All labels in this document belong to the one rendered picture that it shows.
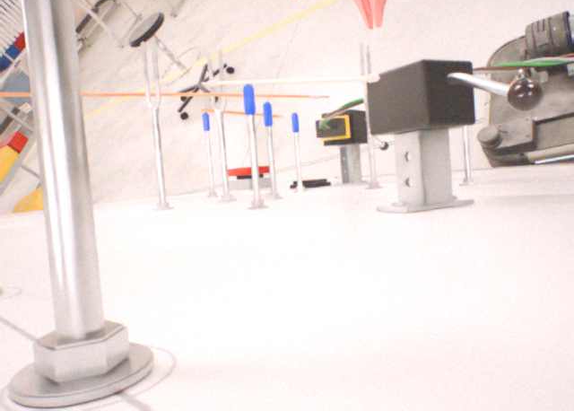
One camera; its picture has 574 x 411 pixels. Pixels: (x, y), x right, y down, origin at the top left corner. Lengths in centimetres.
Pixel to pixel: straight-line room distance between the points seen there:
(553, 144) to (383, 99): 147
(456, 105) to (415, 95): 2
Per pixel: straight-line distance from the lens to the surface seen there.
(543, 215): 22
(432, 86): 25
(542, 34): 183
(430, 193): 26
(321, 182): 64
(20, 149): 456
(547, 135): 175
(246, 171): 74
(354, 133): 59
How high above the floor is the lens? 149
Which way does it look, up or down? 36 degrees down
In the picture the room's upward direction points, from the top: 45 degrees counter-clockwise
